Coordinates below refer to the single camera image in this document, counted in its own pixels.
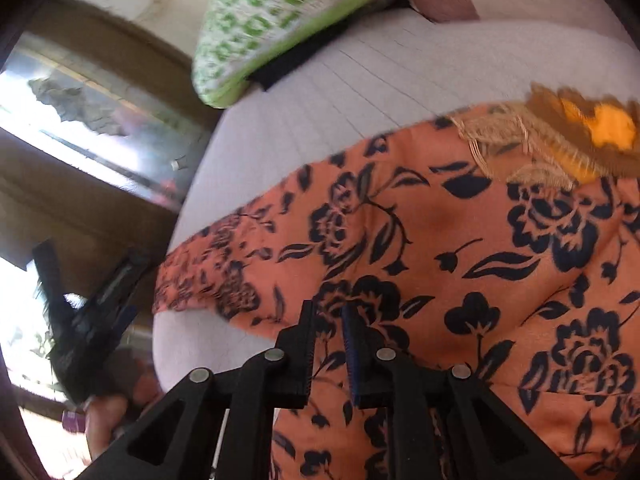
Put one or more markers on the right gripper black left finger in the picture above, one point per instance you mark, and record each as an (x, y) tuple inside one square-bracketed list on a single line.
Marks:
[(217, 425)]

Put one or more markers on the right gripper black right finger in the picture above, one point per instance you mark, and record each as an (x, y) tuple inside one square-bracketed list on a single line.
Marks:
[(441, 424)]

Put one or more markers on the orange floral garment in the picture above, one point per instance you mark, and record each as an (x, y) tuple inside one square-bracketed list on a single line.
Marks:
[(504, 238)]

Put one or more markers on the left hand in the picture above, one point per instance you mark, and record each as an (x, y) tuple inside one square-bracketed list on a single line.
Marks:
[(104, 414)]

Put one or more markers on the dark wooden glass door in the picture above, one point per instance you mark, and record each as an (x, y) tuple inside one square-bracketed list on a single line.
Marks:
[(101, 135)]

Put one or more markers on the black cloth under pillow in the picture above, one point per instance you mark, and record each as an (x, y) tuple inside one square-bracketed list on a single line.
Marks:
[(284, 64)]

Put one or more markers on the green white patterned pillow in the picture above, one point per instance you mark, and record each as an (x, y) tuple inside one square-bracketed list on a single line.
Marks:
[(238, 37)]

